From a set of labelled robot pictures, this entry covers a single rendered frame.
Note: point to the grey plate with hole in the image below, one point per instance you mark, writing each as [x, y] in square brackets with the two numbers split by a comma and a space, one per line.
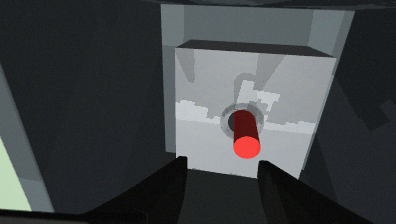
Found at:
[283, 86]

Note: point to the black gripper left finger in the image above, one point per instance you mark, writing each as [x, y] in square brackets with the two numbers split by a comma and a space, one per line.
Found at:
[157, 199]

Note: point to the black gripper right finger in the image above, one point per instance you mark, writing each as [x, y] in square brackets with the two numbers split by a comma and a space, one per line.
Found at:
[287, 200]

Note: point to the red peg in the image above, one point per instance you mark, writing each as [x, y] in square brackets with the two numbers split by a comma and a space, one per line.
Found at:
[246, 139]

